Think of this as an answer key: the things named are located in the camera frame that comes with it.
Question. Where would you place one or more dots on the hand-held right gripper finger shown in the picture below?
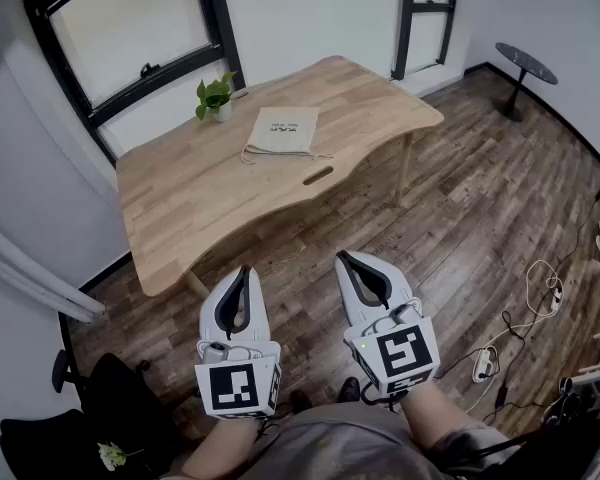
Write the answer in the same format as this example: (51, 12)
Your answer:
(397, 288)
(349, 300)

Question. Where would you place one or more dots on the person's left forearm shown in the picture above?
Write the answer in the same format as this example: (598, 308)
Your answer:
(225, 448)

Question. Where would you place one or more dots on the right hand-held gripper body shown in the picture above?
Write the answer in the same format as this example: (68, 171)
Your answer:
(405, 353)

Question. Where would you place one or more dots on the black framed window sash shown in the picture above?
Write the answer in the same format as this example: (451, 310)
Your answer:
(427, 33)
(130, 23)

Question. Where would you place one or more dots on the round black side table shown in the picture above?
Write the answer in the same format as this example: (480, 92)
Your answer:
(525, 63)

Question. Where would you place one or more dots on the wide fixed window pane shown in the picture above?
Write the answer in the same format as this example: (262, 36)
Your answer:
(310, 18)

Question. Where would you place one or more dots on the green plant in white pot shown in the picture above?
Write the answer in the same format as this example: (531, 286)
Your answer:
(215, 95)

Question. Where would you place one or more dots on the white flower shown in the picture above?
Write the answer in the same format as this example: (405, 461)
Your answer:
(110, 455)

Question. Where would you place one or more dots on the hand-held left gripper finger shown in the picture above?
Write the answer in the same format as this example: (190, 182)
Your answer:
(260, 318)
(207, 318)

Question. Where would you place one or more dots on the person's grey shirt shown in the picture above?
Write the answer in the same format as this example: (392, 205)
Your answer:
(340, 448)

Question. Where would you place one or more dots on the wooden table leg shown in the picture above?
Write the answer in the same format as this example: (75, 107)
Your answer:
(198, 285)
(404, 168)

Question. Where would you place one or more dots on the black office chair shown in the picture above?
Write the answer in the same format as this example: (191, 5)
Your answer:
(125, 398)

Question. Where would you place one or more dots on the person's black shoe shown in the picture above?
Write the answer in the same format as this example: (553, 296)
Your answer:
(300, 402)
(350, 389)

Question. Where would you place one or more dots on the white insulated pipes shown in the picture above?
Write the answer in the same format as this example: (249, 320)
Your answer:
(30, 273)

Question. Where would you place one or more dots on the person's left black shoe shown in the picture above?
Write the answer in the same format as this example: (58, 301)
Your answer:
(300, 402)

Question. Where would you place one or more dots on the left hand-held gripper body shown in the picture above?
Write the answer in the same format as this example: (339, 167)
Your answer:
(230, 388)

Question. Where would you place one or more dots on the person's right forearm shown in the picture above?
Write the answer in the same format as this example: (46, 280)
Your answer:
(430, 418)

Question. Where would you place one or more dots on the person's right black shoe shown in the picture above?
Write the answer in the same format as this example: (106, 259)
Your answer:
(350, 389)

